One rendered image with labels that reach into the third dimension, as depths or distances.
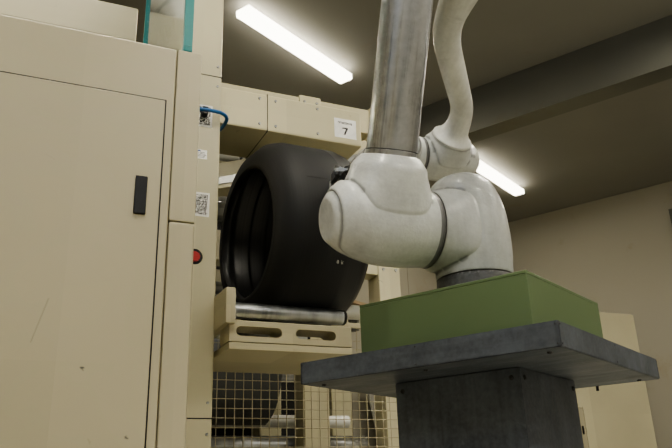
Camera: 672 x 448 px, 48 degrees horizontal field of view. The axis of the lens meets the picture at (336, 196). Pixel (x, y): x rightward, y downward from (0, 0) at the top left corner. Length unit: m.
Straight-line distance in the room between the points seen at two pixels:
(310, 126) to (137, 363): 1.60
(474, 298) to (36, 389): 0.73
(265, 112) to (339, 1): 2.79
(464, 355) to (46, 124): 0.83
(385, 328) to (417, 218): 0.21
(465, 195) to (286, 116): 1.36
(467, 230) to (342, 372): 0.36
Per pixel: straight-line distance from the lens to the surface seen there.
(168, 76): 1.54
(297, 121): 2.75
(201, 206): 2.21
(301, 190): 2.10
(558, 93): 6.24
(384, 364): 1.31
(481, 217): 1.48
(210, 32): 2.49
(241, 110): 2.69
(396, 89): 1.43
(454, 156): 1.85
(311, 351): 2.09
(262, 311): 2.09
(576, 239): 9.52
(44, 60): 1.51
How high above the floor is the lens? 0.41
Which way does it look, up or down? 22 degrees up
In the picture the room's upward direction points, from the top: 2 degrees counter-clockwise
